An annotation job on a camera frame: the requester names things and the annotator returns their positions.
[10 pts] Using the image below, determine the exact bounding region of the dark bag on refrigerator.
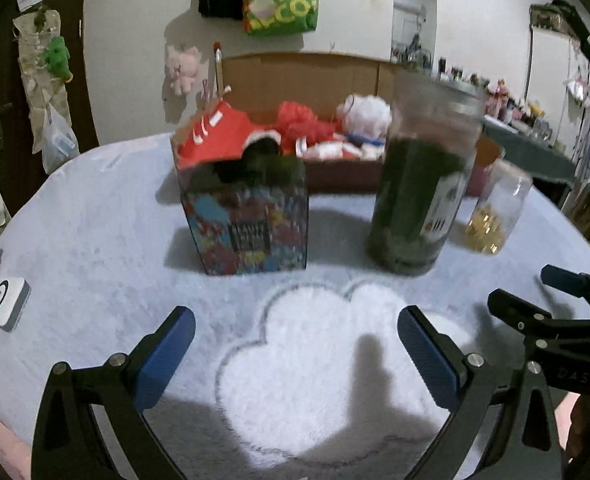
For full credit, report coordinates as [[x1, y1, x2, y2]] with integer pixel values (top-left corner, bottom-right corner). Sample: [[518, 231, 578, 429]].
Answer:
[[529, 0, 590, 36]]

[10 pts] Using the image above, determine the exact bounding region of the green plush toy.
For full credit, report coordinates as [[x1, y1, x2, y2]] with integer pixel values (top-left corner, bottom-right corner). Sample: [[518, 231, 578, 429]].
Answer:
[[42, 35, 73, 83]]

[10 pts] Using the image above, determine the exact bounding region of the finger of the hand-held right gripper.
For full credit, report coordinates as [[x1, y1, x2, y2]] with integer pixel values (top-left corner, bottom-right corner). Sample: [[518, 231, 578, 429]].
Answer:
[[488, 287, 590, 343], [540, 264, 590, 306]]

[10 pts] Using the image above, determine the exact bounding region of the red mesh bath sponge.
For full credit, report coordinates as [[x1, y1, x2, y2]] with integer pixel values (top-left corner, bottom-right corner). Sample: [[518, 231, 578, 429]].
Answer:
[[275, 101, 336, 153]]

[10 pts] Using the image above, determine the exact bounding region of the clear plastic bag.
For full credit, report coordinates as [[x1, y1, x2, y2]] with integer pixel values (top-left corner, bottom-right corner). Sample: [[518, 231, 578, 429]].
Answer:
[[40, 102, 80, 176]]

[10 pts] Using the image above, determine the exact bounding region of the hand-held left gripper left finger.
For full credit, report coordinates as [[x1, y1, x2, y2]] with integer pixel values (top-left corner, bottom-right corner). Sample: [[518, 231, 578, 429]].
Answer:
[[31, 305, 197, 480]]

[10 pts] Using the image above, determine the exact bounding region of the wall mirror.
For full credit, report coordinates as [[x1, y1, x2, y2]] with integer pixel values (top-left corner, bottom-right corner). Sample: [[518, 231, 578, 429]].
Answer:
[[390, 0, 438, 63]]

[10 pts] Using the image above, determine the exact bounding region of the dark plush item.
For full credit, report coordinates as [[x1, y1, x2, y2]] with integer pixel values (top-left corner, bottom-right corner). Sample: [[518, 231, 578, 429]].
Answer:
[[215, 130, 301, 186]]

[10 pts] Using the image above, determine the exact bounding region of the white mesh bath sponge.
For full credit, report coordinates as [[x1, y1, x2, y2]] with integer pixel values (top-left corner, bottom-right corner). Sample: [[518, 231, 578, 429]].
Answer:
[[337, 94, 393, 138]]

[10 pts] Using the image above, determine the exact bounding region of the clutter of bottles and jars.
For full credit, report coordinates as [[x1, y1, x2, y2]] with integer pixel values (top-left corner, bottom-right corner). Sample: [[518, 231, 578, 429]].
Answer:
[[435, 57, 566, 151]]

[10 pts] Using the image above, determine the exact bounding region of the cardboard box red inside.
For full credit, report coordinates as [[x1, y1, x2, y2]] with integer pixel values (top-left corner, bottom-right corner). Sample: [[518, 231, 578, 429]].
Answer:
[[220, 52, 506, 196]]

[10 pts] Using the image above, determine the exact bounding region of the beige hanging wall organizer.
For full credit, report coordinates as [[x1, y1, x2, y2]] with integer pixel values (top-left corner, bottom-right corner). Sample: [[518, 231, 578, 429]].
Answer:
[[12, 7, 73, 156]]

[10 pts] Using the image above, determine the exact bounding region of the white square device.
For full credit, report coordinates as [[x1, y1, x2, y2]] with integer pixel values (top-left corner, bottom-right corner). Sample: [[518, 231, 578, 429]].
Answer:
[[0, 277, 32, 333]]

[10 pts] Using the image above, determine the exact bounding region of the colourful printed box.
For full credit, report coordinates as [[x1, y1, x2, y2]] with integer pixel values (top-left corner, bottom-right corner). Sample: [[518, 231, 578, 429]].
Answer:
[[170, 100, 310, 276]]

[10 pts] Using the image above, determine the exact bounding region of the table with green cloth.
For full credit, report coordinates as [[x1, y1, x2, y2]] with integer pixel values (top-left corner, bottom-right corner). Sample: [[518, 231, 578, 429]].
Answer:
[[480, 115, 576, 206]]

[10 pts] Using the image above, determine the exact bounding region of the pink pig plush toy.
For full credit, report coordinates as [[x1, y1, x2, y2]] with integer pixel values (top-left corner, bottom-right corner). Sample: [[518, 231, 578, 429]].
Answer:
[[165, 45, 202, 96]]

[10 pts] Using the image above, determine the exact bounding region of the small clear plastic jar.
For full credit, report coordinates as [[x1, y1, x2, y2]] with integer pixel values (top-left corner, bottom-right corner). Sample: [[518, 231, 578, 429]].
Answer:
[[465, 157, 533, 256]]

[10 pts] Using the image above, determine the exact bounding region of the white refrigerator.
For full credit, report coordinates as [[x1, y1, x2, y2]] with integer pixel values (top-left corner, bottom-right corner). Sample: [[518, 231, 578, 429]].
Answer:
[[525, 27, 590, 126]]

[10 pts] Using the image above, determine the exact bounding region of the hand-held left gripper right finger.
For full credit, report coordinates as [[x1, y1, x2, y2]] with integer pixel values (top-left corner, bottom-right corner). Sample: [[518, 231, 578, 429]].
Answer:
[[396, 305, 563, 480]]

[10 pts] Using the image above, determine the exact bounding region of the large dark green jar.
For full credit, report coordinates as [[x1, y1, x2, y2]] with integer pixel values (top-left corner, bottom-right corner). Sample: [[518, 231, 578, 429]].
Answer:
[[367, 72, 483, 276]]

